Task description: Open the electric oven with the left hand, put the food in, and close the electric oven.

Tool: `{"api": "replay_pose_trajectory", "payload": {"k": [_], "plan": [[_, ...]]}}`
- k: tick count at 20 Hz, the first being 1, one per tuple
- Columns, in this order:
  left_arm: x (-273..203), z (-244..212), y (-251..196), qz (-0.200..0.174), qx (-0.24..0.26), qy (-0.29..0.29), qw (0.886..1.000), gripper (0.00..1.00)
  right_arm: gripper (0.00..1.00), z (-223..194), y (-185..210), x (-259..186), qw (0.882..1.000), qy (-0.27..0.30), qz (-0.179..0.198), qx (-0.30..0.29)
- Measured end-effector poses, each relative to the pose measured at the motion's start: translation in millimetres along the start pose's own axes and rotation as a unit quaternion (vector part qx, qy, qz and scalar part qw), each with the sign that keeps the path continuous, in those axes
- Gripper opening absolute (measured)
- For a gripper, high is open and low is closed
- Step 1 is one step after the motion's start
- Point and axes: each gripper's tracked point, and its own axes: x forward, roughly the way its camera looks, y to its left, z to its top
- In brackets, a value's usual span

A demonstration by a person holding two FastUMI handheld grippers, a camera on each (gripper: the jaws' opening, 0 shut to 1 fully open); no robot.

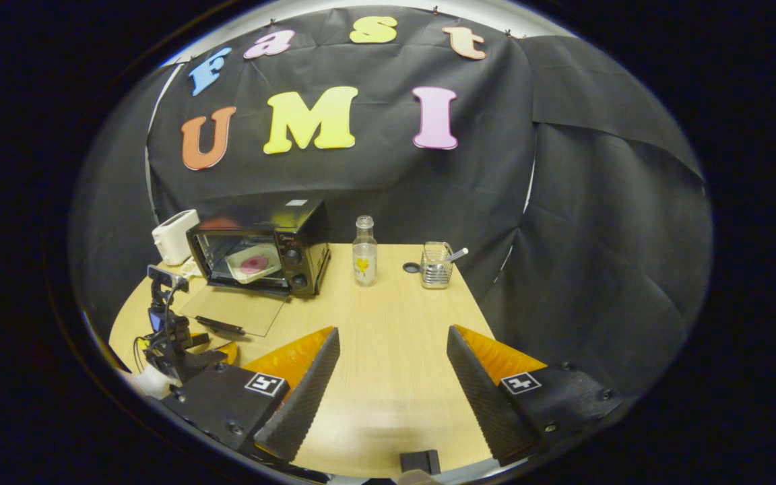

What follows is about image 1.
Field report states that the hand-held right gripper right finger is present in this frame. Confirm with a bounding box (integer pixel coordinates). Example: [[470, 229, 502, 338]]
[[446, 324, 624, 467]]

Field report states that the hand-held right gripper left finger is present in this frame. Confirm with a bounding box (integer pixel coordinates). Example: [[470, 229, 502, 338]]
[[159, 326, 342, 463]]

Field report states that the white food tray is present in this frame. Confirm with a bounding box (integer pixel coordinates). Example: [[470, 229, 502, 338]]
[[225, 242, 283, 284]]

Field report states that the black electric oven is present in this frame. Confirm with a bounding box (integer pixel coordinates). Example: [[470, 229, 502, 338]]
[[178, 198, 332, 337]]

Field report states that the white toaster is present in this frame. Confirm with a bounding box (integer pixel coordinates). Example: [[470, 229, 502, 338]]
[[152, 209, 201, 266]]

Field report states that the clear glass cup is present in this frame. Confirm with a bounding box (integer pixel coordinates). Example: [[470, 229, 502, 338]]
[[420, 241, 455, 290]]

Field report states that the clear glass bottle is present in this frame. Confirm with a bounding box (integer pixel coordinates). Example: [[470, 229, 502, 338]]
[[352, 215, 379, 287]]

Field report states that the black backdrop cloth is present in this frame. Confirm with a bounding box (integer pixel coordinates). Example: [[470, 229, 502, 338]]
[[68, 5, 713, 398]]

